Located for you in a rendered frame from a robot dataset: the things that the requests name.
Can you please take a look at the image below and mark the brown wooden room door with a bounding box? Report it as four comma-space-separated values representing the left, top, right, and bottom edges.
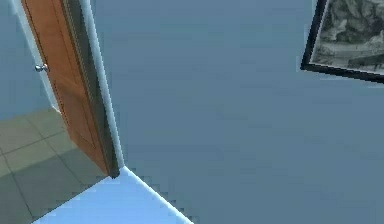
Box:
20, 0, 121, 179

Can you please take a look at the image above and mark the black framed grey picture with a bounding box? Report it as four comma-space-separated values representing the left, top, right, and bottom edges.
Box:
299, 0, 384, 84

